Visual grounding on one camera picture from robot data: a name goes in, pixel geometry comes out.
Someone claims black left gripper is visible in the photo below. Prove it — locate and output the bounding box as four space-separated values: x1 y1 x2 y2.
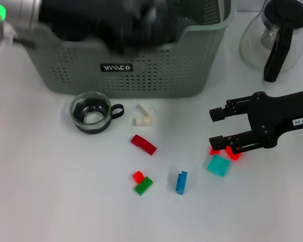
39 0 152 55

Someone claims blue toy block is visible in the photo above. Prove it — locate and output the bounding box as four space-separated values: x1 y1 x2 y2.
175 170 188 196

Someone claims grey-green perforated storage bin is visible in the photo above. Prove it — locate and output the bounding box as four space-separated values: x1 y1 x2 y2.
20 0 237 99

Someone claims red slope toy block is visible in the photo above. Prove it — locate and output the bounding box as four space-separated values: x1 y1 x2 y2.
225 146 242 161

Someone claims dark red curved block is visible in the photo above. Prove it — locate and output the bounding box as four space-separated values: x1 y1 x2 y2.
130 134 157 156

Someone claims white toy block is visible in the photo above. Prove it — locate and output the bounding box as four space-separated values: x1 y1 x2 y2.
132 103 155 128

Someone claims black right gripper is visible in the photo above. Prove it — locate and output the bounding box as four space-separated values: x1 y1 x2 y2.
209 88 303 155

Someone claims teal square toy block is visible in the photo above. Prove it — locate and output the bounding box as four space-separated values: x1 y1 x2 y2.
207 154 231 178

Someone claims green rectangular toy block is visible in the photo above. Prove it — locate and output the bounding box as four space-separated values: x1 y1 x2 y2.
134 176 154 197

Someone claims glass carafe black handle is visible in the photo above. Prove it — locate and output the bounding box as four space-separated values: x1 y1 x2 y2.
239 0 303 83

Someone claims left arm cable with plug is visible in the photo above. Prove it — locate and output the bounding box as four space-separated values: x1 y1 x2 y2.
0 21 37 48

